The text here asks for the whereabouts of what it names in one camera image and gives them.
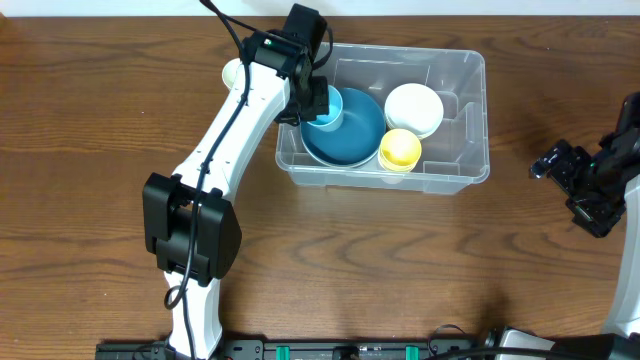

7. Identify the light blue paper cup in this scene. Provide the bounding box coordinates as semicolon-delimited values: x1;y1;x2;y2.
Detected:
308;85;344;132

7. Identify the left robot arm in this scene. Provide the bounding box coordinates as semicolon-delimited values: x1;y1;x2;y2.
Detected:
142;4;333;359

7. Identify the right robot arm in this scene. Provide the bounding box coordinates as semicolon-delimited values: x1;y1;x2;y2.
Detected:
482;93;639;359

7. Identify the cream paper cup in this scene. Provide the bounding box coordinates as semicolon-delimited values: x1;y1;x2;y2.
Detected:
221;58;242;90

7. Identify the clear plastic storage bin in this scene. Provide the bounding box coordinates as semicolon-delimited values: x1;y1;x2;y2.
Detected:
275;43;490;195

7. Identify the white small bowl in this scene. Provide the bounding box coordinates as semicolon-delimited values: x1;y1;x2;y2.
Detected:
384;83;444;139

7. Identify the yellow cup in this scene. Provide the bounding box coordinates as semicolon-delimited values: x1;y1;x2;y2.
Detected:
378;129;422;173

